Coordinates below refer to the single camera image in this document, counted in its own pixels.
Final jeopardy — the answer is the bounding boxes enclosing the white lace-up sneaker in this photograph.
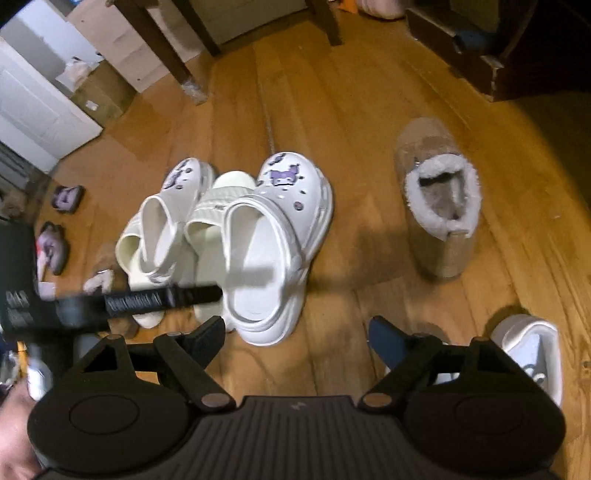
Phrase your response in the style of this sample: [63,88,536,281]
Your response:
[385,315,564,408]

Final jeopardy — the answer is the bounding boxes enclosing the white plastic bag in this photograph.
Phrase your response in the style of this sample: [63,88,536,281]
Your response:
[56,56,100,93]

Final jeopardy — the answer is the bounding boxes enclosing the pink suitcase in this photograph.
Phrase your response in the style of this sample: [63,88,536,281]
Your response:
[358,0,407,20]

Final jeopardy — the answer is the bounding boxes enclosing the cream ribbed slide sandal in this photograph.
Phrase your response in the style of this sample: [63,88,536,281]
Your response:
[185,170,257,324]
[115,231,167,329]

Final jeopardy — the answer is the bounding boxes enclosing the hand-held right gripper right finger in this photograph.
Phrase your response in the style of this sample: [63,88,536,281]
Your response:
[359,315,522,411]

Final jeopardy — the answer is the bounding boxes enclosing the white door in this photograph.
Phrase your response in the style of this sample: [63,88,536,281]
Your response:
[0,34,103,175]

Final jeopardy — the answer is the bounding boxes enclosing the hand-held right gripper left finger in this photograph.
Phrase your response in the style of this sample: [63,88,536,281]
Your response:
[69,315,236,411]

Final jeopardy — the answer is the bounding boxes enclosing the dark cylinder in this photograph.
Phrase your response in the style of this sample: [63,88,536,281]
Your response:
[455,29,486,54]

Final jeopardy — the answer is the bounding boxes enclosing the tan fleece-lined boot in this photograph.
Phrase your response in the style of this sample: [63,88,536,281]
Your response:
[83,256,139,337]
[394,117,482,281]

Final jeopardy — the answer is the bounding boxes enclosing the person's left hand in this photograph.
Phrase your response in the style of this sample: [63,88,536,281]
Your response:
[0,385,40,480]

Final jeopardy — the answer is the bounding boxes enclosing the light plywood board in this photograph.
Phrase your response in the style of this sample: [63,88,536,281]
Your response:
[67,0,182,94]

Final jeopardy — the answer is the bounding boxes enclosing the beige box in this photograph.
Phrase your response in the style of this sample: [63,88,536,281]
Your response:
[189,0,319,45]

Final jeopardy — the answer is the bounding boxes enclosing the white clog purple charms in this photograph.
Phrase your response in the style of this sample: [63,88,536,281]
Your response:
[134,157,218,296]
[223,152,334,347]

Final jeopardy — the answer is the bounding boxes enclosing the purple slipper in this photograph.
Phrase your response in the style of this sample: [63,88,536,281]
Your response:
[36,222,70,276]

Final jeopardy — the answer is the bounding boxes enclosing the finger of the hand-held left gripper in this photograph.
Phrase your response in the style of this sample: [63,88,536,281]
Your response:
[161,284,223,309]

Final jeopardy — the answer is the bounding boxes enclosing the grey sneakers pair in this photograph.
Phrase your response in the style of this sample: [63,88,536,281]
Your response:
[53,185,86,216]

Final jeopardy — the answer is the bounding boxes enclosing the closed cardboard box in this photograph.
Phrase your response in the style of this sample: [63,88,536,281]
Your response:
[71,60,137,126]

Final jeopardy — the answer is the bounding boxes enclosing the dark wooden cabinet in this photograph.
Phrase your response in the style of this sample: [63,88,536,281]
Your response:
[405,0,591,103]

